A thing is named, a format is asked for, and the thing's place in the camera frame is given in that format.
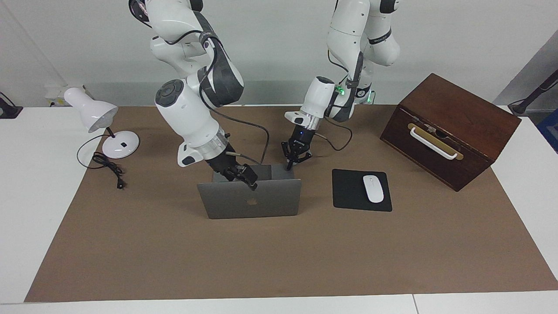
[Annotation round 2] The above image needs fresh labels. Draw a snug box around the black tripod leg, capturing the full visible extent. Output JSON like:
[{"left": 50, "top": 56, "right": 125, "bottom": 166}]
[{"left": 508, "top": 69, "right": 558, "bottom": 116}]

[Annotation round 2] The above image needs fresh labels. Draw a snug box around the white desk lamp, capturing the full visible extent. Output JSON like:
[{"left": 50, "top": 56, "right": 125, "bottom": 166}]
[{"left": 64, "top": 87, "right": 140, "bottom": 159}]

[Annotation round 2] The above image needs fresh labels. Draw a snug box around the blue object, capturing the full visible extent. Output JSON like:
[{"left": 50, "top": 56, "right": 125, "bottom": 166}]
[{"left": 536, "top": 109, "right": 558, "bottom": 153}]

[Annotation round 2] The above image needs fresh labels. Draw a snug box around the dark brown wooden box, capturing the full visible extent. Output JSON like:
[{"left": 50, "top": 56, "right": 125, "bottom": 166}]
[{"left": 380, "top": 73, "right": 522, "bottom": 192}]

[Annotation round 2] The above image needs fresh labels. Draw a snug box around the brown table mat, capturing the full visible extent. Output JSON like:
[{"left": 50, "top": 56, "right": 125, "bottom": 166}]
[{"left": 24, "top": 104, "right": 558, "bottom": 303}]

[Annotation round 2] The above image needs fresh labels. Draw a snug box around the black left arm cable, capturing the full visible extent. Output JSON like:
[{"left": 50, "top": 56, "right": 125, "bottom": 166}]
[{"left": 314, "top": 50, "right": 363, "bottom": 151}]

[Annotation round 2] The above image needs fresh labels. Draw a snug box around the white computer mouse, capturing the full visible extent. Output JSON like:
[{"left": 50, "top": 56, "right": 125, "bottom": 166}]
[{"left": 363, "top": 175, "right": 384, "bottom": 204}]

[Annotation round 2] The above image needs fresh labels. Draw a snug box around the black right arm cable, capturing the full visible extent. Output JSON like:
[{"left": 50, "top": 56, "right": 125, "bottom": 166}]
[{"left": 166, "top": 30, "right": 270, "bottom": 165}]

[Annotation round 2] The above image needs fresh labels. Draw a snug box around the black lamp power cable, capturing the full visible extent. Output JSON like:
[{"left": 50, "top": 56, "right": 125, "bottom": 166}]
[{"left": 77, "top": 134, "right": 126, "bottom": 190}]

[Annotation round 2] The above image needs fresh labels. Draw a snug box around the white box handle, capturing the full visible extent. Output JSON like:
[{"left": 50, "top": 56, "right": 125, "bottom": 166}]
[{"left": 409, "top": 126, "right": 459, "bottom": 160}]

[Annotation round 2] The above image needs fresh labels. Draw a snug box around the white wall socket box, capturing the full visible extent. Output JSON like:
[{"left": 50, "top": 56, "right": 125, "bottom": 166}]
[{"left": 45, "top": 85, "right": 71, "bottom": 108}]

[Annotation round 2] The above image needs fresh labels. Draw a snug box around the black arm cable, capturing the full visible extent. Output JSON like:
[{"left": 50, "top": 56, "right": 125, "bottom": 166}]
[
  {"left": 314, "top": 50, "right": 363, "bottom": 151},
  {"left": 166, "top": 30, "right": 270, "bottom": 165}
]

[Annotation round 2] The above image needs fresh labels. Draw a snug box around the black mouse pad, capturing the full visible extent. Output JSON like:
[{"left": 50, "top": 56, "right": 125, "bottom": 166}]
[{"left": 332, "top": 169, "right": 393, "bottom": 212}]

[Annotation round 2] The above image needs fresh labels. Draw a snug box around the silver grey laptop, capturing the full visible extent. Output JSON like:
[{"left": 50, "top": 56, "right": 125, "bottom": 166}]
[{"left": 197, "top": 164, "right": 302, "bottom": 219}]

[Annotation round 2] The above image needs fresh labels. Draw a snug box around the black stand foot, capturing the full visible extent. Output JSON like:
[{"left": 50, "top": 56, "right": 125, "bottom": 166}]
[{"left": 0, "top": 92, "right": 23, "bottom": 119}]

